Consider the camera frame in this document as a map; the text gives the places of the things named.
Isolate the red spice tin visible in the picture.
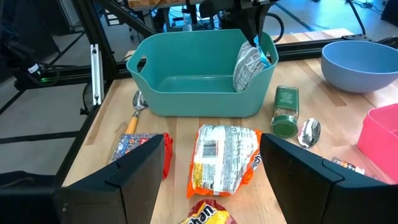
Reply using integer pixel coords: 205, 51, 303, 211
110, 133, 174, 180

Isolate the teal plastic basket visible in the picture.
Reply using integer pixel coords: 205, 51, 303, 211
126, 29, 280, 118

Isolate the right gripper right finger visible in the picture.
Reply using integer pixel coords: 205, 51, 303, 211
260, 133, 398, 224

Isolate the small saffron spice jar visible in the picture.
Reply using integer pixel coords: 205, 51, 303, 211
331, 156, 366, 175

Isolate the yellow-handled spoon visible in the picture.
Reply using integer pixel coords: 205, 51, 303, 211
124, 90, 149, 135

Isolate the silver aluminium bracket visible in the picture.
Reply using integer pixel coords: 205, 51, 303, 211
90, 43, 105, 106

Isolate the black device with green light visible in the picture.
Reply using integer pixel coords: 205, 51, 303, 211
0, 27, 62, 90

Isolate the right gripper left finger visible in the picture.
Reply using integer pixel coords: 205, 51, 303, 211
52, 134, 166, 224

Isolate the red ramen packet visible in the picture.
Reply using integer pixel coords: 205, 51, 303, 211
179, 198, 239, 224

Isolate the blue bowl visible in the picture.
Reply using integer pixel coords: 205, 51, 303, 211
320, 40, 398, 94

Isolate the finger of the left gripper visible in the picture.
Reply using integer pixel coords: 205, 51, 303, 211
255, 6, 269, 47
242, 12, 257, 47

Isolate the orange Maruchan ramen packet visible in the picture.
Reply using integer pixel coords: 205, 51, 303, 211
186, 124, 264, 199

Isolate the orange-handled spoon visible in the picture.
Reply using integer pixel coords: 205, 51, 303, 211
297, 117, 322, 149

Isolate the pink plastic bin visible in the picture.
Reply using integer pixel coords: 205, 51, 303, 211
356, 103, 398, 184

